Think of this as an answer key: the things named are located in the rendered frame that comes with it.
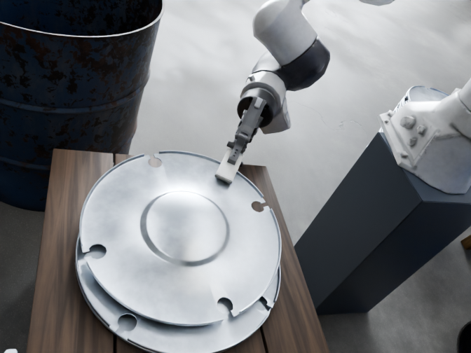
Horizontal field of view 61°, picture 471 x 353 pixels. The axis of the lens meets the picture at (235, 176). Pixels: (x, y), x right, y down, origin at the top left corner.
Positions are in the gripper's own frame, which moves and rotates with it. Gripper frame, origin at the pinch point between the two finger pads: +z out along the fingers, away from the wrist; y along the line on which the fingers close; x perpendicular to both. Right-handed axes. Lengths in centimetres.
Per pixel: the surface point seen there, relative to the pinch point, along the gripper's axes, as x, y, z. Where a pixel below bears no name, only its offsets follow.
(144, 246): -5.8, 0.2, 20.0
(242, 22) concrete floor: -27, -50, -146
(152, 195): -8.6, 0.0, 11.4
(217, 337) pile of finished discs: 7.7, -0.8, 26.8
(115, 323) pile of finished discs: -4.3, -0.3, 30.4
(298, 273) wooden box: 16.7, -3.1, 11.5
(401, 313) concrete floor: 58, -41, -16
